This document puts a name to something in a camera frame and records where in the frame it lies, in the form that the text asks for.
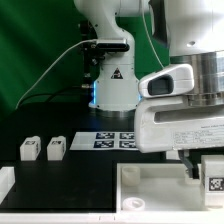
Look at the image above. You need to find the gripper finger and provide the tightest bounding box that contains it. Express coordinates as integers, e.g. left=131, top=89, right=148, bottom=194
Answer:
left=178, top=150, right=199, bottom=179

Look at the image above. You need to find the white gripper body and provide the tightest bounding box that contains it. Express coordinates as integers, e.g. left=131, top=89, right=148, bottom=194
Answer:
left=134, top=96, right=224, bottom=153

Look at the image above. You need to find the white square tabletop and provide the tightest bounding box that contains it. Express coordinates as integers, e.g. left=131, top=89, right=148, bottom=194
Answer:
left=116, top=163, right=224, bottom=224

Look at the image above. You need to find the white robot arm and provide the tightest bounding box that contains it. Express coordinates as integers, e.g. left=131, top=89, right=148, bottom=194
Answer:
left=74, top=0, right=224, bottom=178

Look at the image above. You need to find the white marker sheet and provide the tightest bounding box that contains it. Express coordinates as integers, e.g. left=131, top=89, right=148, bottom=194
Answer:
left=70, top=132, right=137, bottom=151

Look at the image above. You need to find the white left obstacle block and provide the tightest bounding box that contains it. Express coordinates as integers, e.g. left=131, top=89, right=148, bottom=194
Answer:
left=0, top=167, right=15, bottom=204

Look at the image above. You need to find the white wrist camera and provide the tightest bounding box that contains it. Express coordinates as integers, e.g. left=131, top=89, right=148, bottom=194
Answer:
left=138, top=64, right=194, bottom=98

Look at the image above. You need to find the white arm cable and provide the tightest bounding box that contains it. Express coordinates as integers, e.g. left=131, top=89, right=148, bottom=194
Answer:
left=141, top=0, right=166, bottom=71

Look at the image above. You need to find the black base camera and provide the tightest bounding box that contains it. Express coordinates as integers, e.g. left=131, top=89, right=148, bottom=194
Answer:
left=91, top=38, right=129, bottom=52

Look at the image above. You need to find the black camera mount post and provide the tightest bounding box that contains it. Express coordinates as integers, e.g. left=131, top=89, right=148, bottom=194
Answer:
left=79, top=20, right=98, bottom=85

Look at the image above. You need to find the black cable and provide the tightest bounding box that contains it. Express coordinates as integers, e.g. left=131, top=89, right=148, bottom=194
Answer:
left=16, top=85, right=93, bottom=109

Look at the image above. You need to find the white camera cable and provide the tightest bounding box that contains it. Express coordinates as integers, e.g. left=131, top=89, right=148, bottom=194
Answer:
left=15, top=39, right=98, bottom=110

